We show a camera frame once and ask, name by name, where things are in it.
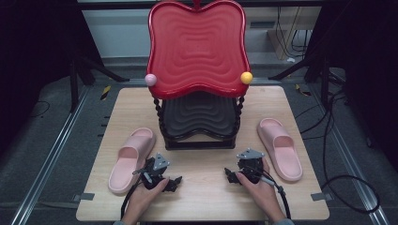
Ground yellow and black tape piece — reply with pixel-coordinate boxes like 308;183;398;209
295;83;313;98
99;84;112;101

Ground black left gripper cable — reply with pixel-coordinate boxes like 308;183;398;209
120;179;142;220

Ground black hanging cables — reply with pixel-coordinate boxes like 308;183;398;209
275;6;314;59

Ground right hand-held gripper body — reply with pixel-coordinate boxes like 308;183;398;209
236;147;266;185

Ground red and black shoe rack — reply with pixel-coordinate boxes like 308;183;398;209
144;0;253;151

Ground pink ball knob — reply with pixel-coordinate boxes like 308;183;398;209
144;73;158;87

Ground black floor cable loop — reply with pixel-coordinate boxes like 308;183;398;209
294;69;381;216

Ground dark curtain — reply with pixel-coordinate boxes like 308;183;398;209
0;0;104;156
313;0;398;172

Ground brown cardboard box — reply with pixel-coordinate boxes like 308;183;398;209
267;6;323;61

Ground thin black floor cable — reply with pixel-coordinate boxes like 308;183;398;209
30;99;52;119

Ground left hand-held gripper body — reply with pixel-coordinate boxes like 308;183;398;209
132;152;172;190

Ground pink slipper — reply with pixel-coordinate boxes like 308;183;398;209
108;127;157;195
256;117;304;183

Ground person's right hand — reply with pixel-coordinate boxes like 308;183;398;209
236;158;285;221

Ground grey tape strip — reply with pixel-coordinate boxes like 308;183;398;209
310;192;333;202
73;192;96;203

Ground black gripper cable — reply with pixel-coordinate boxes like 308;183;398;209
120;179;142;220
259;173;292;220

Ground metal floor rail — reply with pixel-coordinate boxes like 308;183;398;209
10;85;92;225
308;83;391;225

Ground person's left hand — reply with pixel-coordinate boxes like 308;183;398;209
125;177;170;218

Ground black metal stand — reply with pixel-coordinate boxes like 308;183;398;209
268;54;333;109
67;51;130;113

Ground yellow ball knob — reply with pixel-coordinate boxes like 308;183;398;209
239;71;253;85

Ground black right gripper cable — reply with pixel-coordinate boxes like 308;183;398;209
259;173;292;220

